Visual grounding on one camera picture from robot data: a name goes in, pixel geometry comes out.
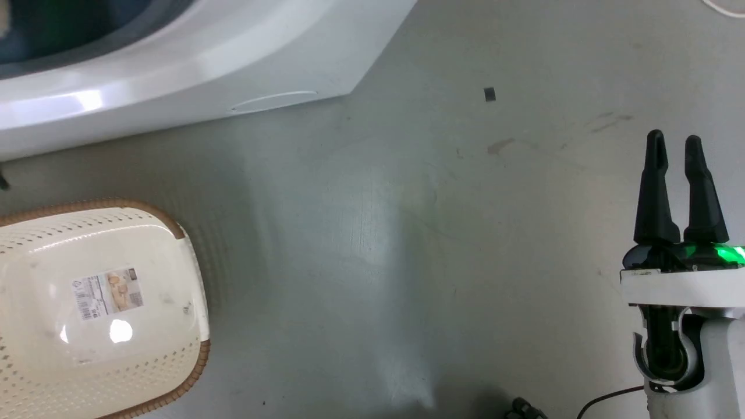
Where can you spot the white green-banded right gripper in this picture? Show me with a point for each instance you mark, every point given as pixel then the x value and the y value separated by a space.
pixel 687 276

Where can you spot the small dark floor tape piece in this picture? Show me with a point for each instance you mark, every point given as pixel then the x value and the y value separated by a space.
pixel 489 94

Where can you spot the cream perforated laundry basket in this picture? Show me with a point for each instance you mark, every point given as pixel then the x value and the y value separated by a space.
pixel 116 349

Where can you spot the white washing machine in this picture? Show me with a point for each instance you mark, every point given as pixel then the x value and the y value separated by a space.
pixel 192 64

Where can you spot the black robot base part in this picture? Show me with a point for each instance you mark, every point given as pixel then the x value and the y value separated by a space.
pixel 524 409

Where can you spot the printed paper label sticker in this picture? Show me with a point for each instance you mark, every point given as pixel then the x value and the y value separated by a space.
pixel 108 293

